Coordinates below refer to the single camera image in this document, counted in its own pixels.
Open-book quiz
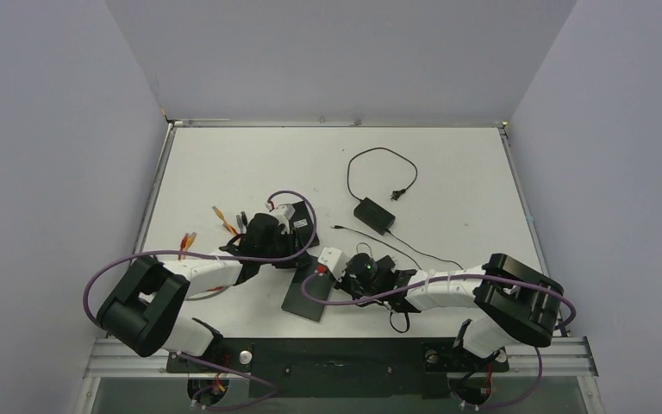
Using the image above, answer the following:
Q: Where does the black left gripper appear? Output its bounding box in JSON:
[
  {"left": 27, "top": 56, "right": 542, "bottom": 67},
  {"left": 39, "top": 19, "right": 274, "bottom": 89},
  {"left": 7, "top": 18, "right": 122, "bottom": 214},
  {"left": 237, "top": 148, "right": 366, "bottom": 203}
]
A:
[{"left": 259, "top": 229, "right": 312, "bottom": 271}]

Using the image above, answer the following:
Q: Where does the large black network switch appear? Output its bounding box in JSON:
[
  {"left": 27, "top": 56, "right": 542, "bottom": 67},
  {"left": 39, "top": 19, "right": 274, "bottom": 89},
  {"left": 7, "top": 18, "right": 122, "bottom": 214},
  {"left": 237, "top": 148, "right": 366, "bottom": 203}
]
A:
[{"left": 280, "top": 265, "right": 335, "bottom": 323}]

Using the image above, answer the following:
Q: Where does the thin black plug cable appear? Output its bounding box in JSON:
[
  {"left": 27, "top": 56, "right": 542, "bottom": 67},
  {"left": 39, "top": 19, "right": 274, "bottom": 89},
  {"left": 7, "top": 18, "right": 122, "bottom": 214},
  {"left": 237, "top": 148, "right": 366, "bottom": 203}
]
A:
[{"left": 331, "top": 224, "right": 465, "bottom": 271}]

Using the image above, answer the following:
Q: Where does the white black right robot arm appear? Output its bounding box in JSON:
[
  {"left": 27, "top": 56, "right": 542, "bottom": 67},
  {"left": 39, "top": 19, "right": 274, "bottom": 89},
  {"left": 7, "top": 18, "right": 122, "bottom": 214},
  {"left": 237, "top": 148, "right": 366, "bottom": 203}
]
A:
[{"left": 335, "top": 254, "right": 564, "bottom": 368}]

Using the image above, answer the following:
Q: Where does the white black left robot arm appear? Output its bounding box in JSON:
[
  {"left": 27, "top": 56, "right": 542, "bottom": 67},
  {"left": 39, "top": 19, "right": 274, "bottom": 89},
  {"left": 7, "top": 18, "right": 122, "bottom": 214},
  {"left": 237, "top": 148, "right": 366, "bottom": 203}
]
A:
[{"left": 92, "top": 212, "right": 316, "bottom": 371}]

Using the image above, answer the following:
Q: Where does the black power adapter brick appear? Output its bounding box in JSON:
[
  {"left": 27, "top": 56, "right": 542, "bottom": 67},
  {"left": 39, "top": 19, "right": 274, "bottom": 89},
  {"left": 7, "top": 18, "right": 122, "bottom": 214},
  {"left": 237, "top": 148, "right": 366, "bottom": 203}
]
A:
[{"left": 353, "top": 198, "right": 396, "bottom": 235}]

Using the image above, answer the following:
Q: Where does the small black labelled switch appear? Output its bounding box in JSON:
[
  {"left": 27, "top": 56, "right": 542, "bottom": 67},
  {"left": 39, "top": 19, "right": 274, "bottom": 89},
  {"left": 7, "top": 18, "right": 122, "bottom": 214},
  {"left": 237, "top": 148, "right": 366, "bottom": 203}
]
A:
[{"left": 290, "top": 201, "right": 320, "bottom": 248}]

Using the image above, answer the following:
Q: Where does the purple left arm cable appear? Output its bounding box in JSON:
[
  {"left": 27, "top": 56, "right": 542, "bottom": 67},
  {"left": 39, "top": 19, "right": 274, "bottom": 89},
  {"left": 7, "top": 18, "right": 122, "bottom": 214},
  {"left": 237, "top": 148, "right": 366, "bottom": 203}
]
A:
[{"left": 82, "top": 190, "right": 318, "bottom": 329}]

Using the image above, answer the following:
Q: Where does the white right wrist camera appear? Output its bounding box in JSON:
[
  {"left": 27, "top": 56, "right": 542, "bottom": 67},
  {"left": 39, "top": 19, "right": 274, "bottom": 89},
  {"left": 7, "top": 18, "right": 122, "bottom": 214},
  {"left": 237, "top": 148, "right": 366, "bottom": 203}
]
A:
[{"left": 316, "top": 247, "right": 348, "bottom": 282}]

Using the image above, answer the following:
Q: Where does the black mounting base plate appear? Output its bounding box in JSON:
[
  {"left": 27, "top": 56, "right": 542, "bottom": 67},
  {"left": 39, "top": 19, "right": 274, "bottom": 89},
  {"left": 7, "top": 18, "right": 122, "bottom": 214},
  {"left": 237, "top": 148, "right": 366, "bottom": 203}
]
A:
[{"left": 165, "top": 338, "right": 509, "bottom": 400}]

